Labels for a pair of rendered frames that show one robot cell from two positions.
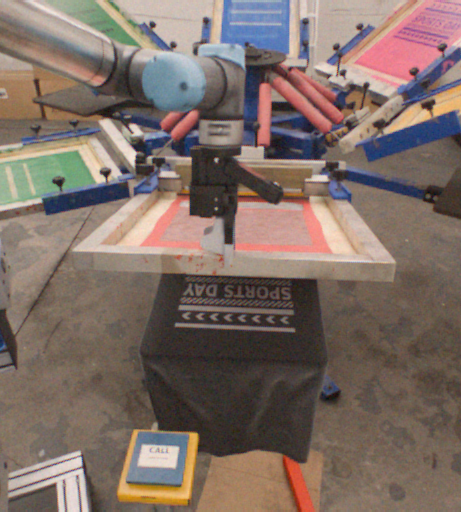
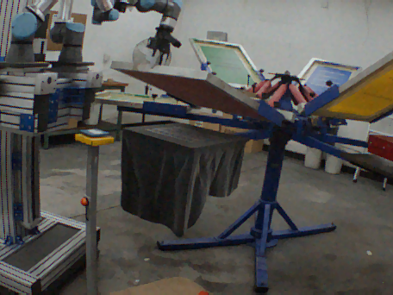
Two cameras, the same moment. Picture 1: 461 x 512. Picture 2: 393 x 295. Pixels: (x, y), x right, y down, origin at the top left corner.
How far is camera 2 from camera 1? 141 cm
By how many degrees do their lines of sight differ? 38
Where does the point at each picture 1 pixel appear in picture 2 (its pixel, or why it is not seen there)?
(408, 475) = not seen: outside the picture
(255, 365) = (161, 143)
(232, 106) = (170, 13)
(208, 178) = (158, 36)
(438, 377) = not seen: outside the picture
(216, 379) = (146, 152)
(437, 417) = not seen: outside the picture
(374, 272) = (199, 74)
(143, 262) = (128, 65)
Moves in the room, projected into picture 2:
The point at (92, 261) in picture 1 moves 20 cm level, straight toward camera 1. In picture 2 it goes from (115, 65) to (97, 65)
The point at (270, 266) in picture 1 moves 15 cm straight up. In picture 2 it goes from (165, 69) to (169, 35)
